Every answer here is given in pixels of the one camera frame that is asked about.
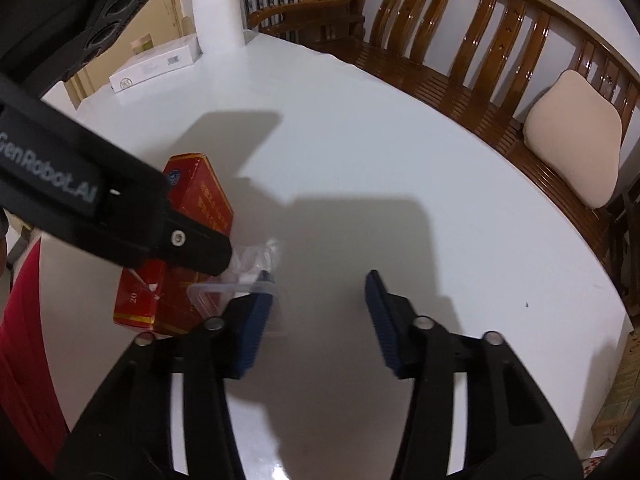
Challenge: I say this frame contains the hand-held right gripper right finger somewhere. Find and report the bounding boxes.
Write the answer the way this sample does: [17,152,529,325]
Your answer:
[364,270,586,480]

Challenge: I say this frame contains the flat white box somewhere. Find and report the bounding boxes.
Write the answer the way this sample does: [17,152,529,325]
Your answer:
[109,45,200,95]

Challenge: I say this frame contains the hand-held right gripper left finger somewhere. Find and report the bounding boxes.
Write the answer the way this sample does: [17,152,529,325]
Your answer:
[55,270,278,480]

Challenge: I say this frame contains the clear plastic wrapper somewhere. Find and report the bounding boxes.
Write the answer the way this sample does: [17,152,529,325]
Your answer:
[189,240,281,321]

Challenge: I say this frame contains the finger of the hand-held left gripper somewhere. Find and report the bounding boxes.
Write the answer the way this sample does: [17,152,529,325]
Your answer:
[160,210,234,277]

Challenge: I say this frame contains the printed cardboard box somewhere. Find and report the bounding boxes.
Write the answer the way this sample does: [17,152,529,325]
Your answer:
[590,330,640,453]

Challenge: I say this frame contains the beige cushion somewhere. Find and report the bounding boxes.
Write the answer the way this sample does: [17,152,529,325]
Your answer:
[522,70,623,210]

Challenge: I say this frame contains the white paper towel roll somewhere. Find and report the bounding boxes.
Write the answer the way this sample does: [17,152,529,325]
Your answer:
[192,0,246,56]

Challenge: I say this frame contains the brown wooden bench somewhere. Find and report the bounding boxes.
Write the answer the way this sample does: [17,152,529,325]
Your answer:
[246,0,640,291]

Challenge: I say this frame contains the red cigarette carton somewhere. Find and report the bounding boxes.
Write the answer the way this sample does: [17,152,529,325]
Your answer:
[112,152,236,339]

